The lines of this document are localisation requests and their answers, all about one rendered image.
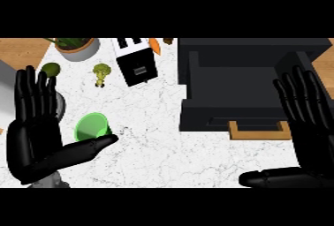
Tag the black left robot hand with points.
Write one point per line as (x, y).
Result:
(33, 141)

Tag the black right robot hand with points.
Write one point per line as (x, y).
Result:
(311, 138)

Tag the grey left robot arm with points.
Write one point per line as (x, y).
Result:
(50, 181)

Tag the green cup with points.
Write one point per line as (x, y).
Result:
(92, 127)

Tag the dark grey open drawer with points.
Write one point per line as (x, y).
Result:
(243, 85)

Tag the green avocado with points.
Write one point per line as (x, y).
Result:
(51, 69)

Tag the green broccoli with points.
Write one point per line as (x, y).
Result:
(101, 74)

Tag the grey potted plant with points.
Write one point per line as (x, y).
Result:
(78, 47)

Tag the black and white knife block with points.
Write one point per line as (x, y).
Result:
(135, 63)

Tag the orange carrot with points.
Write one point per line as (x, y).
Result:
(156, 46)

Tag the small brown object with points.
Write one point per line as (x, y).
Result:
(169, 40)

